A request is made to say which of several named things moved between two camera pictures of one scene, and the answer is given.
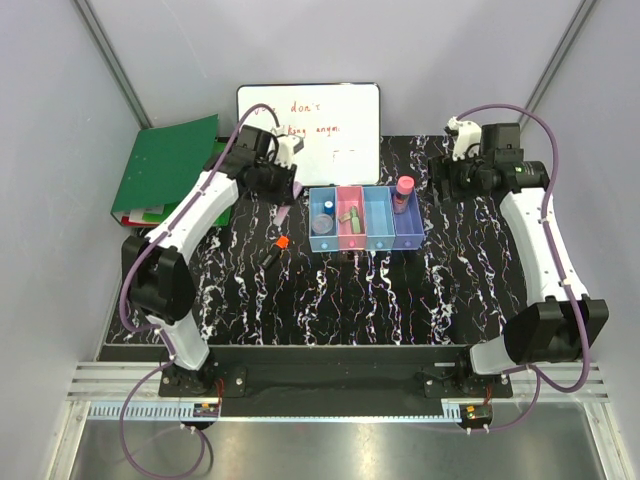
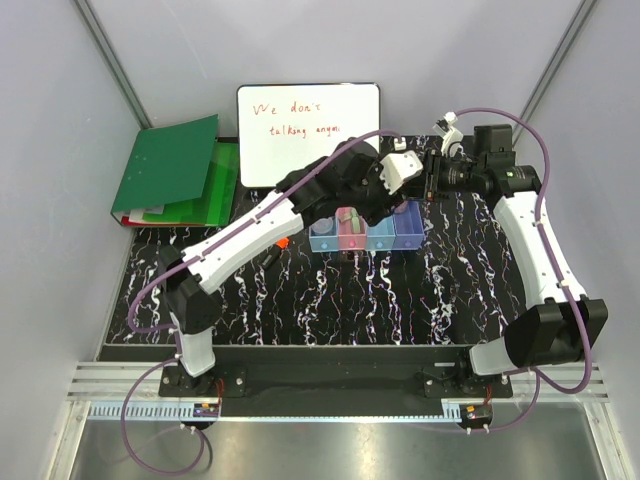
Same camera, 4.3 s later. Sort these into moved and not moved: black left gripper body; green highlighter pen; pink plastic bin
Moved: black left gripper body
Not moved: green highlighter pen; pink plastic bin
